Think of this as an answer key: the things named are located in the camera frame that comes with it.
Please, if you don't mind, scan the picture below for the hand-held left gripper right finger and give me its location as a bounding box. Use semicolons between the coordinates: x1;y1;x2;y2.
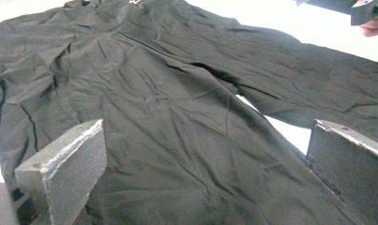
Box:
305;119;378;225

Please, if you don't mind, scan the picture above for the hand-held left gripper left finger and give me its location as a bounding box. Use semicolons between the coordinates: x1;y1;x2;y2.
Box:
14;119;109;225

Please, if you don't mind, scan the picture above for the black garment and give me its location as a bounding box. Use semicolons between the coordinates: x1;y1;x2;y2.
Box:
0;0;378;225

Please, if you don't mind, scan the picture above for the white table cover board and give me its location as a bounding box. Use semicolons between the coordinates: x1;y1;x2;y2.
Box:
0;0;378;184

